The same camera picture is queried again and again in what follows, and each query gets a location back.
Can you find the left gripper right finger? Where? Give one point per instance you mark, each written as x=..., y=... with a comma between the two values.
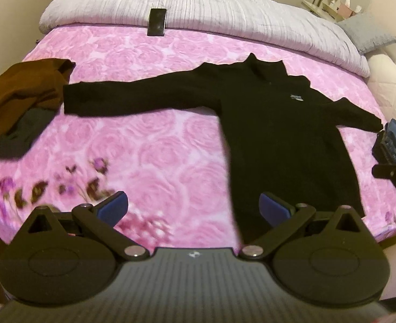
x=319, y=257

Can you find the pink rose bed blanket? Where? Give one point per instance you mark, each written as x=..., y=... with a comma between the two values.
x=171, y=164

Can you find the black zip sweater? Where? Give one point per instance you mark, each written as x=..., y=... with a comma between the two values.
x=283, y=136

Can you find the dark garment under brown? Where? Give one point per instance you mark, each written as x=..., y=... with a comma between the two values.
x=20, y=138

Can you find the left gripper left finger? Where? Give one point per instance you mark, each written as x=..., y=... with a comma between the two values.
x=68, y=257

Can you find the black phone on bed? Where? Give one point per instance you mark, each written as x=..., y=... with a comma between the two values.
x=156, y=22

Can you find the grey pillow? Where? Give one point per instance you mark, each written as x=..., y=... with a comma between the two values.
x=365, y=33

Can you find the brown garment pile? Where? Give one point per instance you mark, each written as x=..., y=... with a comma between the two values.
x=32, y=84

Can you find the white ribbed duvet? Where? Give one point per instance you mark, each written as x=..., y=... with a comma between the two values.
x=258, y=20

